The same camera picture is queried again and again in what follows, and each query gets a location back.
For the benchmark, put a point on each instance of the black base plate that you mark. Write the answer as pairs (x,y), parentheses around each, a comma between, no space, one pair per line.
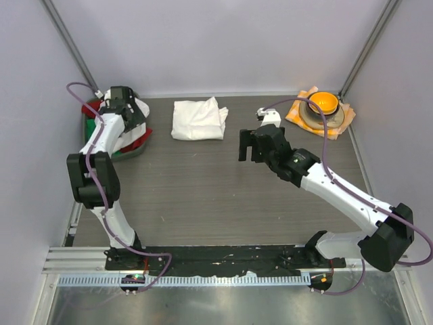
(222,261)

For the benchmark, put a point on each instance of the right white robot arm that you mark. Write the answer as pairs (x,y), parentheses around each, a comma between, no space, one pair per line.
(385,231)

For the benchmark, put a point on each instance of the aluminium frame rail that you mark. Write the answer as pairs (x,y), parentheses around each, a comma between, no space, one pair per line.
(87,259)

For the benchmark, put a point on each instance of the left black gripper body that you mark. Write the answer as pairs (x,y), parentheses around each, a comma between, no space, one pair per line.
(137,118)

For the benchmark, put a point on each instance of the green t-shirt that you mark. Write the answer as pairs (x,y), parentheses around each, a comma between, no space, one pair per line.
(89,128)

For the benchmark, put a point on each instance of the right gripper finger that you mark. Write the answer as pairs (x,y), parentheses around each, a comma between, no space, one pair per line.
(255,154)
(244,143)

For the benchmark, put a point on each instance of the white t-shirt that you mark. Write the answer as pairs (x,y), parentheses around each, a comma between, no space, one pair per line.
(144,107)
(198,120)

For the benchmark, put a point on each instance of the white slotted cable duct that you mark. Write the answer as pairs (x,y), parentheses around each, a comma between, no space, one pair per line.
(136,280)

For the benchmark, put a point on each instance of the beige ceramic plate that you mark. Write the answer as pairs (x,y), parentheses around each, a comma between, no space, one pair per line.
(313,119)

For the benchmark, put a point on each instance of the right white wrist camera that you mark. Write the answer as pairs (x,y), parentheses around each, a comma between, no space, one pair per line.
(268,117)

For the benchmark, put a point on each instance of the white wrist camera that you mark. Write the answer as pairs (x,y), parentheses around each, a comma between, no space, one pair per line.
(107,95)
(268,117)

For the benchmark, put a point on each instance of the folded white t-shirt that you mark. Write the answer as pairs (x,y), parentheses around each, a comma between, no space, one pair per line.
(198,120)

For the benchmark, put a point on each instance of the orange checked cloth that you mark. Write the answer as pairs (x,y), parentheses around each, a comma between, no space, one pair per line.
(332,134)

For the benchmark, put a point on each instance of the grey plastic bin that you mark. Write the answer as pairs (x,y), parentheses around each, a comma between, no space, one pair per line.
(132,154)

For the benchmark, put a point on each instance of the orange bowl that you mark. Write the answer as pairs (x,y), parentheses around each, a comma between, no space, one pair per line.
(327,102)

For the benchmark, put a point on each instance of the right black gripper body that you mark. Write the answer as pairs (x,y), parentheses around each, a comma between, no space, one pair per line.
(264,158)

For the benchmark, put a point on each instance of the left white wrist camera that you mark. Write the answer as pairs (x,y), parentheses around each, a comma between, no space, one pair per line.
(107,95)

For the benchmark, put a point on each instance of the red t-shirt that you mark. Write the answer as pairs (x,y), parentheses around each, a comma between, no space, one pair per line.
(127,142)

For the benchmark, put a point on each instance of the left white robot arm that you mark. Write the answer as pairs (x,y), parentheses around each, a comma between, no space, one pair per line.
(93,178)

